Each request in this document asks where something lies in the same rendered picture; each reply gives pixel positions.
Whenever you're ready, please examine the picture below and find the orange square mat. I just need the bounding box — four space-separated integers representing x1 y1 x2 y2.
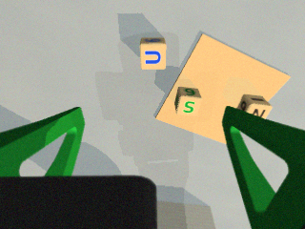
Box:
155 33 290 144

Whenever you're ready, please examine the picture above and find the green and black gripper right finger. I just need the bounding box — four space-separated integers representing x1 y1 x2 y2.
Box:
222 106 305 229

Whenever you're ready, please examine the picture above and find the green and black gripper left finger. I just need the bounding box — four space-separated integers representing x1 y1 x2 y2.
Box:
0 107 85 177

